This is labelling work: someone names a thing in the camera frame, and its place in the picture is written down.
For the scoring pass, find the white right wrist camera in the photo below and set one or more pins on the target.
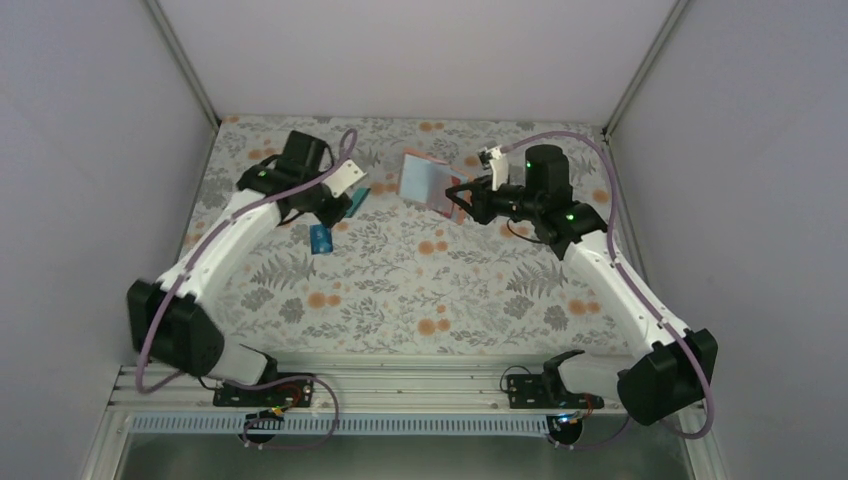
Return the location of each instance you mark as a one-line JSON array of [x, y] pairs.
[[495, 161]]

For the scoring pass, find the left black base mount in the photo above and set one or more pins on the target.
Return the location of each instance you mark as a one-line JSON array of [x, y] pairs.
[[281, 392]]

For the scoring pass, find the left aluminium frame post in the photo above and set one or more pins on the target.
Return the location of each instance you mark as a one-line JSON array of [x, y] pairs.
[[182, 61]]

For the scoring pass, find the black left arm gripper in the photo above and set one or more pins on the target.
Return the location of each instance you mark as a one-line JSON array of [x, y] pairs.
[[328, 217]]

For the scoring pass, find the floral patterned table mat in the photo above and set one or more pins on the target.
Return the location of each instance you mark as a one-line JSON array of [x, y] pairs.
[[400, 279]]

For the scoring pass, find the pink leather card holder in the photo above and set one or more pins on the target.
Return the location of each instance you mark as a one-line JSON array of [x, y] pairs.
[[424, 180]]

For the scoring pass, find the aluminium frame post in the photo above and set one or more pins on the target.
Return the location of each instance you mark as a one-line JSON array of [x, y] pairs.
[[659, 43], [182, 61]]

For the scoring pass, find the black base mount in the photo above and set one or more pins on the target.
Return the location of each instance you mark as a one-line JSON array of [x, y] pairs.
[[281, 392], [545, 390]]

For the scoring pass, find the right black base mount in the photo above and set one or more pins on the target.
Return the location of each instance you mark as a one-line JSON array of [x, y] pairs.
[[545, 390]]

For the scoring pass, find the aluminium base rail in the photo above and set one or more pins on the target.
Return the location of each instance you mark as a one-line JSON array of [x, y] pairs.
[[371, 394]]

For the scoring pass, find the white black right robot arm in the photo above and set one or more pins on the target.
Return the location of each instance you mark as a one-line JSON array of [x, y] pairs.
[[668, 366]]

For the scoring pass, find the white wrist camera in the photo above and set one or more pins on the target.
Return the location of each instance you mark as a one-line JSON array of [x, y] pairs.
[[344, 177], [495, 161]]

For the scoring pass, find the blue credit card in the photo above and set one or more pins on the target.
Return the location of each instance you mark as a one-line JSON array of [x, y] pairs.
[[320, 238]]

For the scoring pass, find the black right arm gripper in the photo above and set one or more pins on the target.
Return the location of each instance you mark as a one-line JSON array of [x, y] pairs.
[[480, 208]]

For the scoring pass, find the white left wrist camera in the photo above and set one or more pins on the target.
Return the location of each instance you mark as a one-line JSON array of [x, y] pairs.
[[344, 177]]

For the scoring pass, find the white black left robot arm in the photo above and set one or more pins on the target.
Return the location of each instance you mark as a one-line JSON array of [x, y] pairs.
[[172, 319]]

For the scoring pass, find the teal credit card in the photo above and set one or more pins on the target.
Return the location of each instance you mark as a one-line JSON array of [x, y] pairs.
[[358, 198]]

